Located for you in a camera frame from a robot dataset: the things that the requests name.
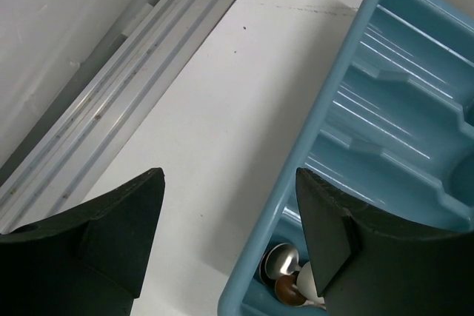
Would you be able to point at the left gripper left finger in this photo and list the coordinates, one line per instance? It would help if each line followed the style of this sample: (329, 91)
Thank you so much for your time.
(88, 260)

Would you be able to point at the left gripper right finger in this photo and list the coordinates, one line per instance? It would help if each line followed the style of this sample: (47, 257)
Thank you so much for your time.
(367, 261)

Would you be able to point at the white spoon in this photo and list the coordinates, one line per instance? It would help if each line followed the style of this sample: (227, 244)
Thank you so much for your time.
(307, 286)

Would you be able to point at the copper spoon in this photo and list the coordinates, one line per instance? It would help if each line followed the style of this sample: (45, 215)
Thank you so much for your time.
(287, 293)

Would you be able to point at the silver spoon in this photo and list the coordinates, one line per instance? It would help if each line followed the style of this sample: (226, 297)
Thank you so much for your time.
(282, 259)

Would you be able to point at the blue plastic cutlery tray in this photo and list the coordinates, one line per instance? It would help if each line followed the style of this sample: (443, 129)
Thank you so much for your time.
(392, 125)

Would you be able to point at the aluminium rail left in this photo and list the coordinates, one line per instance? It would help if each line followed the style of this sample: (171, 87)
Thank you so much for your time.
(62, 168)

